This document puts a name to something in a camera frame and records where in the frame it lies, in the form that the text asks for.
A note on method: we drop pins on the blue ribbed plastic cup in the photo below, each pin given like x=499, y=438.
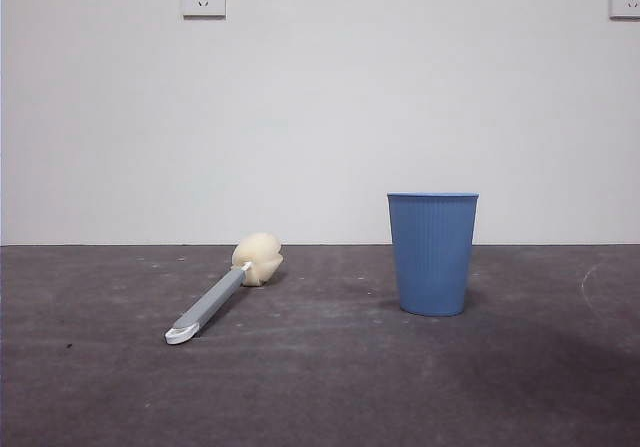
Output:
x=432, y=257

